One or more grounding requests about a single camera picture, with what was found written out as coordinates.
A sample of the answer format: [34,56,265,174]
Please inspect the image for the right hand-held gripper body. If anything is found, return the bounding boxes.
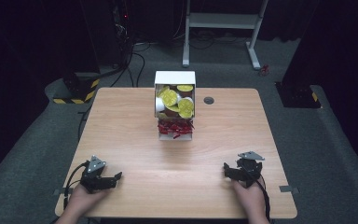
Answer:
[232,150,266,189]

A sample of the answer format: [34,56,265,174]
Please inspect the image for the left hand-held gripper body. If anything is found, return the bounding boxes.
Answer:
[79,155,118,194]

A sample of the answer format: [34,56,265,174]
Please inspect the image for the person's left hand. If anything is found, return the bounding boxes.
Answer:
[69,183,110,217]

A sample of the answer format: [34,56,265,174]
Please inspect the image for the person's right hand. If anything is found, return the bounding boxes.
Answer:
[231,175,267,219]

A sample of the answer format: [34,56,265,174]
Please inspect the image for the grey tape strip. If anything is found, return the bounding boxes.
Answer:
[52,188,76,197]
[278,185,300,194]

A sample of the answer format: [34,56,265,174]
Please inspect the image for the pile of red packets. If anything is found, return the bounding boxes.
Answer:
[157,119,196,140]

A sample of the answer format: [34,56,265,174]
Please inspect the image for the pile of yellow-lidded cups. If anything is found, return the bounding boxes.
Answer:
[155,84,196,120]

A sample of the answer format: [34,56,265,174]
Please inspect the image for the black pillar with plain base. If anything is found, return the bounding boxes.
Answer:
[274,0,324,109]

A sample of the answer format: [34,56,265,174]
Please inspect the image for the black pillar with striped base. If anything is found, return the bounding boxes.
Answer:
[51,0,102,105]

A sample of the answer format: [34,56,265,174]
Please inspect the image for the white cardboard dispenser box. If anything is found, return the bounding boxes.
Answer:
[153,70,197,142]

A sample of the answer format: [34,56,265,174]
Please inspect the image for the white metal stand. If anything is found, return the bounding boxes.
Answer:
[182,0,269,71]

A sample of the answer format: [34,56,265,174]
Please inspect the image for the dark equipment rack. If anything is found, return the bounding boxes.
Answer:
[109,0,135,68]

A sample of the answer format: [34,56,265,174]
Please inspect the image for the left hand-held gripper black cable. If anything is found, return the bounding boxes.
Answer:
[62,161,90,210]

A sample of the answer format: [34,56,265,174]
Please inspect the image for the thin black floor cable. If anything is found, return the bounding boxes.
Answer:
[76,105,93,142]

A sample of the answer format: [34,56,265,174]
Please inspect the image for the black floor cables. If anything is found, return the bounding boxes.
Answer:
[100,40,152,89]

